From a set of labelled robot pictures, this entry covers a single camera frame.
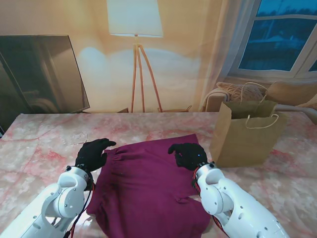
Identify sheer cream curtain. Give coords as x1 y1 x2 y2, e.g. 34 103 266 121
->
198 0 261 112

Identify white shade tripod floor lamp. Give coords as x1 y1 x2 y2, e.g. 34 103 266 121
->
106 0 164 114

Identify white framed window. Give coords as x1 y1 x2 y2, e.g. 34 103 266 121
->
227 0 317 80

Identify left arm red black cables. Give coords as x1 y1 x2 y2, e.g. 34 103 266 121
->
51 182 96 238

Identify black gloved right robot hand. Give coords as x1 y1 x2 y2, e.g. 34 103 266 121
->
167 143 209 171

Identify magenta purple shorts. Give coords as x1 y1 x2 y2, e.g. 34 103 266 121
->
86 133 211 238

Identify beige armchair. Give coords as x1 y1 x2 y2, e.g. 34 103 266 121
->
202 81 317 117

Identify kraft paper bag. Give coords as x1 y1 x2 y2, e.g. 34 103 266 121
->
210 83 289 168

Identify dark flat screen television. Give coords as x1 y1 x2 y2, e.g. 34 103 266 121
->
0 35 90 115

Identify right arm red black cables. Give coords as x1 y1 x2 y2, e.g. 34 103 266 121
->
190 167 230 235

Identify arm red black cables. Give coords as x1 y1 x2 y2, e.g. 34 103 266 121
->
190 167 230 235
51 182 96 238

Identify beige knitted cushion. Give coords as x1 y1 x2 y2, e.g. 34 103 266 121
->
216 81 265 103

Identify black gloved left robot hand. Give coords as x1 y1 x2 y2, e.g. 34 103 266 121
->
75 138 117 172

